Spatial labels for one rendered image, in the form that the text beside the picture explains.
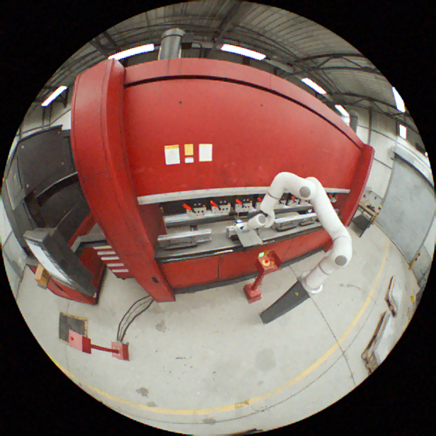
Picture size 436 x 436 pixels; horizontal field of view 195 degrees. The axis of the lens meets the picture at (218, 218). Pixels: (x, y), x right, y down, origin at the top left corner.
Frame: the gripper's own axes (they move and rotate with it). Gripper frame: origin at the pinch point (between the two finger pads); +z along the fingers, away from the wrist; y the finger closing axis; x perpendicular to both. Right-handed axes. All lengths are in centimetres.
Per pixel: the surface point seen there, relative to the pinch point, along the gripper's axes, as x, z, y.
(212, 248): 13.2, 8.4, 31.0
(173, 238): 0, 8, 65
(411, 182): -9, -246, -759
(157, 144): -50, -51, 64
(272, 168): -38, -38, -19
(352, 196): -16, -25, -215
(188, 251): 13, 8, 53
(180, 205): -43, 41, 58
